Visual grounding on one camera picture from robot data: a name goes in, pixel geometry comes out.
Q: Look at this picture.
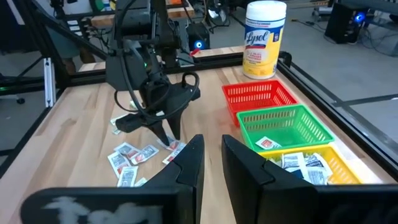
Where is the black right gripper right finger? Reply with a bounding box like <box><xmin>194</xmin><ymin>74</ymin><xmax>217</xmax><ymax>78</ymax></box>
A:
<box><xmin>221</xmin><ymin>134</ymin><xmax>398</xmax><ymax>224</ymax></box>

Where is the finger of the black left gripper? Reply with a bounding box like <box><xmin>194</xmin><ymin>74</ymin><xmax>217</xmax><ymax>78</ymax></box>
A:
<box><xmin>148</xmin><ymin>119</ymin><xmax>171</xmax><ymax>147</ymax></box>
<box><xmin>167</xmin><ymin>110</ymin><xmax>184</xmax><ymax>141</ymax></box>

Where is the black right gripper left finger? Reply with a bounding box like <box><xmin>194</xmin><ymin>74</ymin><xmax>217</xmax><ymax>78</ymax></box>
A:
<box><xmin>19</xmin><ymin>134</ymin><xmax>206</xmax><ymax>224</ymax></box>

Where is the black box round blue light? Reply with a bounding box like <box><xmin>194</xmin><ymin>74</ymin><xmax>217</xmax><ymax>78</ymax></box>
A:
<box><xmin>185</xmin><ymin>22</ymin><xmax>211</xmax><ymax>52</ymax></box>

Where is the green plastic basket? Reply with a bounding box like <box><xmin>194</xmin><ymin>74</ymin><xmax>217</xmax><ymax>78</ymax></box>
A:
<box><xmin>236</xmin><ymin>103</ymin><xmax>336</xmax><ymax>153</ymax></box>

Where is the yellow plastic basket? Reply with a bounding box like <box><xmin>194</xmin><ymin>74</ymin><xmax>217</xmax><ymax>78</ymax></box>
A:
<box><xmin>257</xmin><ymin>143</ymin><xmax>364</xmax><ymax>186</ymax></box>

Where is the red plastic basket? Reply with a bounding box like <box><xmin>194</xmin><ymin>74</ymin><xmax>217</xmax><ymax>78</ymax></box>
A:
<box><xmin>221</xmin><ymin>78</ymin><xmax>300</xmax><ymax>128</ymax></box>

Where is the wooden top workbench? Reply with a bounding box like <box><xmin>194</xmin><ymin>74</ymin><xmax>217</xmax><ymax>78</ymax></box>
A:
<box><xmin>89</xmin><ymin>0</ymin><xmax>196</xmax><ymax>29</ymax></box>

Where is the Lysol wipes canister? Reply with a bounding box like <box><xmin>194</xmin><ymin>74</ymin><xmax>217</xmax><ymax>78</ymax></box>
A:
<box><xmin>242</xmin><ymin>0</ymin><xmax>288</xmax><ymax>80</ymax></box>

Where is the silver angled strut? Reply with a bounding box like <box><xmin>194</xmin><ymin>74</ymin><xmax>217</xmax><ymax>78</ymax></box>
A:
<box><xmin>42</xmin><ymin>57</ymin><xmax>57</xmax><ymax>109</ymax></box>

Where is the black chair base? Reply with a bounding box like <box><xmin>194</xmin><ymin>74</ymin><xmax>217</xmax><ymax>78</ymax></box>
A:
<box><xmin>0</xmin><ymin>93</ymin><xmax>26</xmax><ymax>105</ymax></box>

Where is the black box with blue light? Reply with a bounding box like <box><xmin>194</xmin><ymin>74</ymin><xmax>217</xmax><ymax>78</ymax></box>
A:
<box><xmin>324</xmin><ymin>2</ymin><xmax>368</xmax><ymax>45</ymax></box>

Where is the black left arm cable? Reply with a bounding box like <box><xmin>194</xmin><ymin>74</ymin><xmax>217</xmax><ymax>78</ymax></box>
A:
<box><xmin>113</xmin><ymin>0</ymin><xmax>200</xmax><ymax>123</ymax></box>

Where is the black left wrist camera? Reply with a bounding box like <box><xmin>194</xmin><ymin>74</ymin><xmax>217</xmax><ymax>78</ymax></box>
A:
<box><xmin>114</xmin><ymin>112</ymin><xmax>149</xmax><ymax>134</ymax></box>

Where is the black aluminium rig frame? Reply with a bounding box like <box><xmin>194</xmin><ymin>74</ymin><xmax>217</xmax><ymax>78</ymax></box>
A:
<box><xmin>0</xmin><ymin>0</ymin><xmax>398</xmax><ymax>181</ymax></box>

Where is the black clamp handle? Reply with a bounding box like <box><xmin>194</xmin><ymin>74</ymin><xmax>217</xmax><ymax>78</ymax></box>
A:
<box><xmin>277</xmin><ymin>50</ymin><xmax>294</xmax><ymax>68</ymax></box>

